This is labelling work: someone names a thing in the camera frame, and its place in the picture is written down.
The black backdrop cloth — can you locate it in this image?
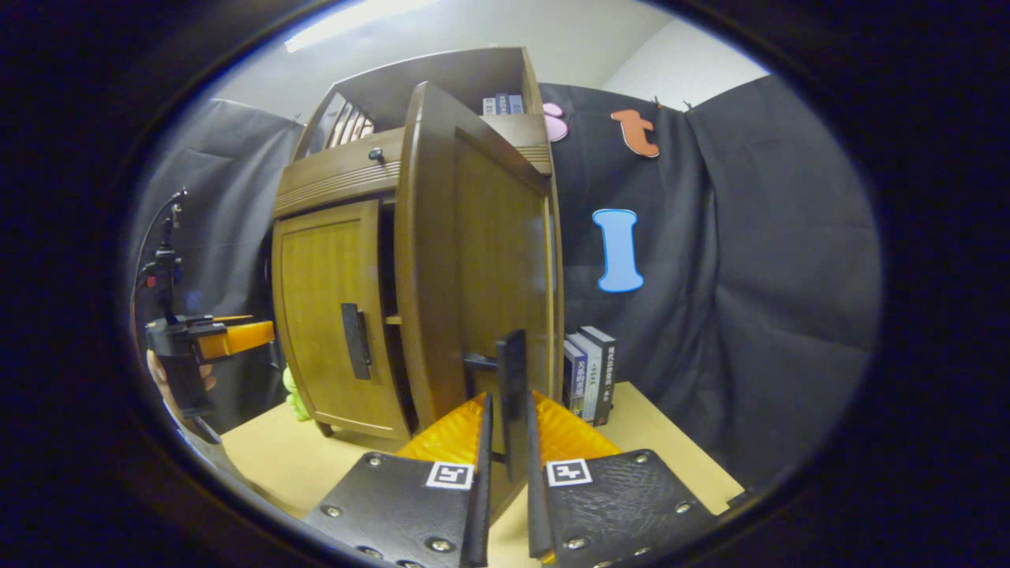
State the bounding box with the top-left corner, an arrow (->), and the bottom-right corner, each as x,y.
130,75 -> 883,490

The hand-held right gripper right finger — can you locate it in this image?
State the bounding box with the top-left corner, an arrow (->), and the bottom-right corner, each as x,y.
525,390 -> 720,567

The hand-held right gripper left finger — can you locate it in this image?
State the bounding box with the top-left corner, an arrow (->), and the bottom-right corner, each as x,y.
302,392 -> 495,568

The wooden shoe cabinet door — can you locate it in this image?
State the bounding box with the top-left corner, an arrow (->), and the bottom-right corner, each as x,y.
272,199 -> 413,443
395,81 -> 565,484

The black book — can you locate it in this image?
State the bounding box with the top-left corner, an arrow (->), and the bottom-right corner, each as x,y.
580,326 -> 618,427

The white book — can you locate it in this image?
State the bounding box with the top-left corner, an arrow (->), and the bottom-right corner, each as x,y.
568,331 -> 604,424

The green toy frog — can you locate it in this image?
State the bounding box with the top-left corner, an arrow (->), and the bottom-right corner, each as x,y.
282,367 -> 312,421

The wooden double-door shoe cabinet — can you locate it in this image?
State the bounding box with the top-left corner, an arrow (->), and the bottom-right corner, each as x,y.
271,46 -> 565,443

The wooden drawer with black knob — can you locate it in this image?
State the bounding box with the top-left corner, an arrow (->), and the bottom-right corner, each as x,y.
272,114 -> 553,220

